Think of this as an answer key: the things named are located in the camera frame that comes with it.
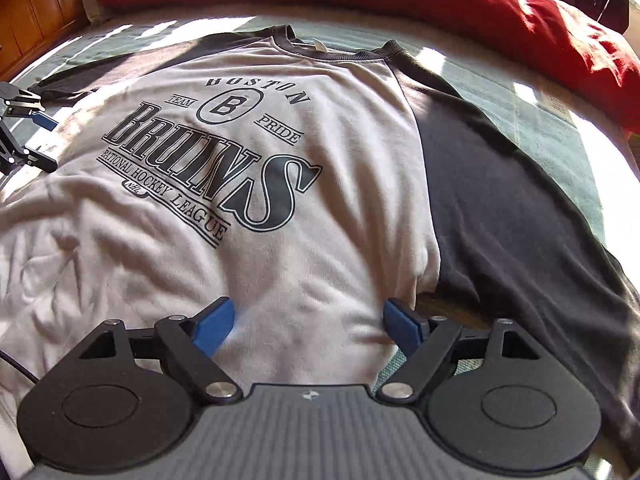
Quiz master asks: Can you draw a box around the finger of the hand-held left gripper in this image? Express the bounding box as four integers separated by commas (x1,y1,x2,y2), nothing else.
0,122,60,176
0,82,58,131

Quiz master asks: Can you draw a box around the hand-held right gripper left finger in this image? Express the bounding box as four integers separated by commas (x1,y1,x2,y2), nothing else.
75,296,242,403

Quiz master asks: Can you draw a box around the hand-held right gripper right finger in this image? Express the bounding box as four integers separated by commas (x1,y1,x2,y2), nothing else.
377,297,543,403

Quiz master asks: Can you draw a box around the grey and black printed sweatshirt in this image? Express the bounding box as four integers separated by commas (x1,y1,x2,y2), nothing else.
0,25,640,453

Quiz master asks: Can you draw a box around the wooden bed headboard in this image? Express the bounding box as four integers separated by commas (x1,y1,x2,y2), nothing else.
0,0,101,81

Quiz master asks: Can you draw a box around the bed with green checked blanket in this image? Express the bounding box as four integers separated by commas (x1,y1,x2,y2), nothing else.
0,5,640,391

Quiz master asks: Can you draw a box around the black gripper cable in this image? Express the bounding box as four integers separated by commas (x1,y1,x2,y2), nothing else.
0,351,40,385

